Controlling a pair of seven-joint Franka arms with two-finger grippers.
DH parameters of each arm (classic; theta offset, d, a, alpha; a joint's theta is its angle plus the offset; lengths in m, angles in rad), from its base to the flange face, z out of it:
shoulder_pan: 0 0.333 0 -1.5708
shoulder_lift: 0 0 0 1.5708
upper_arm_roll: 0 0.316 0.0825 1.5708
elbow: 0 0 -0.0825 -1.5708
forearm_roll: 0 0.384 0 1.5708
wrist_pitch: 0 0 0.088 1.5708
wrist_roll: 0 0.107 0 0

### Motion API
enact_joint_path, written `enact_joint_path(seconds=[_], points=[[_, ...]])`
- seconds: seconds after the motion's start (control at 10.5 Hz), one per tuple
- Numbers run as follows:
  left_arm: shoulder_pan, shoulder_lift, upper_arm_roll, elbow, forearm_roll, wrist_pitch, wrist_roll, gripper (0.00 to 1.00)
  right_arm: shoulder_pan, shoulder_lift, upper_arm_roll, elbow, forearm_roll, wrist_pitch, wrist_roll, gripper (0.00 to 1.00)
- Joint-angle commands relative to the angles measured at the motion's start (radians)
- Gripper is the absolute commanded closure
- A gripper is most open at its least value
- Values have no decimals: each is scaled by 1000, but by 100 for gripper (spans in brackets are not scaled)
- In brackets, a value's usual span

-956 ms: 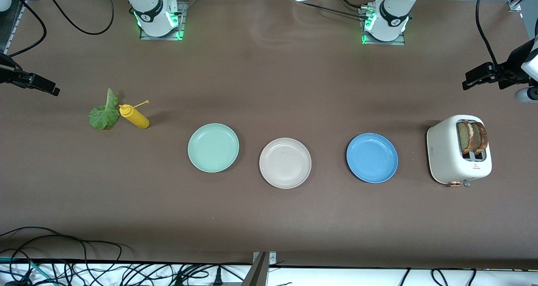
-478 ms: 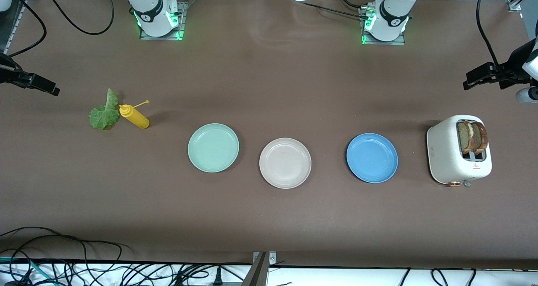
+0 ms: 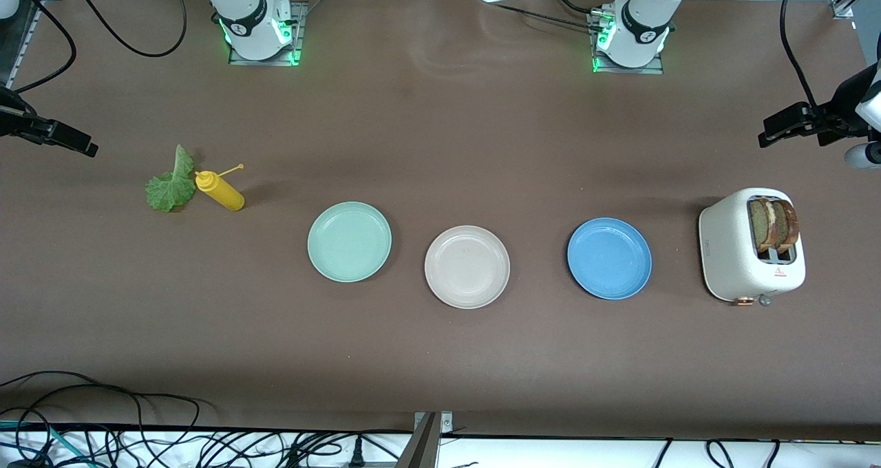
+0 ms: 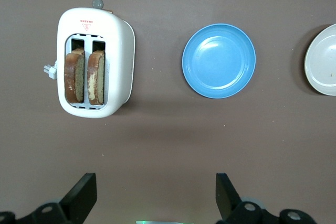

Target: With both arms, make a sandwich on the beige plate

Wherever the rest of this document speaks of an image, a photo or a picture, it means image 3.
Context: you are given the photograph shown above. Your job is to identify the brown toasted bread slice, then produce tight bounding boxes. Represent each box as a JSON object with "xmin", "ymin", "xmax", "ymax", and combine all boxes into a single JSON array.
[
  {"xmin": 747, "ymin": 198, "xmax": 774, "ymax": 254},
  {"xmin": 769, "ymin": 198, "xmax": 801, "ymax": 254}
]

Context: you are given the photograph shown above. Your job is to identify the green lettuce leaf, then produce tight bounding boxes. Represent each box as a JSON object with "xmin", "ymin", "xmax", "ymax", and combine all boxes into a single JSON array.
[{"xmin": 145, "ymin": 145, "xmax": 199, "ymax": 213}]

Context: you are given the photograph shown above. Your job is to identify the yellow squeeze bottle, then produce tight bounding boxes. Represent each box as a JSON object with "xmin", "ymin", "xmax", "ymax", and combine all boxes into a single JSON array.
[{"xmin": 195, "ymin": 164, "xmax": 246, "ymax": 212}]

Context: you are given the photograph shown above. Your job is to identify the blue plate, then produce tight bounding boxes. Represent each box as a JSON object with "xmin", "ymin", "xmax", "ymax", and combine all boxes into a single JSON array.
[{"xmin": 566, "ymin": 217, "xmax": 653, "ymax": 301}]

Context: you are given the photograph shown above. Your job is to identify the mint green plate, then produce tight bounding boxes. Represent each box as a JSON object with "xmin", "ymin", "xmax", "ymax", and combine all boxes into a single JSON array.
[{"xmin": 307, "ymin": 201, "xmax": 393, "ymax": 284}]

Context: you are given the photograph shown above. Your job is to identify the beige plate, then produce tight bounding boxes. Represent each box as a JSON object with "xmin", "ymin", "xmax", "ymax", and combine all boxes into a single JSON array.
[{"xmin": 424, "ymin": 225, "xmax": 511, "ymax": 310}]

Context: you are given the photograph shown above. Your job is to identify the white toaster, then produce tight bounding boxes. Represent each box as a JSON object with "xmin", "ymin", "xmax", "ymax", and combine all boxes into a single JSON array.
[{"xmin": 698, "ymin": 187, "xmax": 807, "ymax": 308}]

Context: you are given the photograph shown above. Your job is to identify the brown table cover mat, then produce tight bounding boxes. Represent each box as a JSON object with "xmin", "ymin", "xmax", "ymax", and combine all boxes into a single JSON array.
[{"xmin": 0, "ymin": 0, "xmax": 881, "ymax": 441}]

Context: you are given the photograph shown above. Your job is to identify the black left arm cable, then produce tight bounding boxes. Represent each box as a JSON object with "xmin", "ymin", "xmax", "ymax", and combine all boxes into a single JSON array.
[{"xmin": 780, "ymin": 0, "xmax": 820, "ymax": 107}]

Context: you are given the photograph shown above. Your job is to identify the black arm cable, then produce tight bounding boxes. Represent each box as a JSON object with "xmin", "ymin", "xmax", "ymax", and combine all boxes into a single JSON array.
[
  {"xmin": 65, "ymin": 0, "xmax": 188, "ymax": 59},
  {"xmin": 780, "ymin": 0, "xmax": 820, "ymax": 107}
]

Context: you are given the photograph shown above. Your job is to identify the black hanging cable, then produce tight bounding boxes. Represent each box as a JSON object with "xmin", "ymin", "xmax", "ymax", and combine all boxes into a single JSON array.
[{"xmin": 0, "ymin": 0, "xmax": 76, "ymax": 94}]

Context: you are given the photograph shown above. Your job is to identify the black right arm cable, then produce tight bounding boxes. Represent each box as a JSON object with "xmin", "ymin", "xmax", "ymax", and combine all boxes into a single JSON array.
[{"xmin": 65, "ymin": 0, "xmax": 188, "ymax": 59}]

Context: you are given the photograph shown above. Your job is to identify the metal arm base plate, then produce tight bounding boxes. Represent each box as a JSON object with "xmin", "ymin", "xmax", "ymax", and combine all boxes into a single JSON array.
[
  {"xmin": 591, "ymin": 10, "xmax": 665, "ymax": 75},
  {"xmin": 229, "ymin": 1, "xmax": 307, "ymax": 67}
]

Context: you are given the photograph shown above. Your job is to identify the long black looped cable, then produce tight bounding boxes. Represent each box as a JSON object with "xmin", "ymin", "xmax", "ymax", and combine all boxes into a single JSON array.
[{"xmin": 0, "ymin": 370, "xmax": 202, "ymax": 455}]

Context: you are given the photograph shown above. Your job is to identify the thick black braided cable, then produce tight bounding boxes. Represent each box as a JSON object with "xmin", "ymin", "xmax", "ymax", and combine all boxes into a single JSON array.
[{"xmin": 478, "ymin": 0, "xmax": 610, "ymax": 34}]

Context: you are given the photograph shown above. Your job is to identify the teal cable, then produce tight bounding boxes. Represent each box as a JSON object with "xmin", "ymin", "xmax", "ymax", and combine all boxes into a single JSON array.
[{"xmin": 0, "ymin": 420, "xmax": 94, "ymax": 468}]

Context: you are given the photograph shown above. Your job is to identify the aluminium table bracket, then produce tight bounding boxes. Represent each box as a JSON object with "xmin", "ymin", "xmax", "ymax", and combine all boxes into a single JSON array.
[{"xmin": 396, "ymin": 411, "xmax": 455, "ymax": 468}]

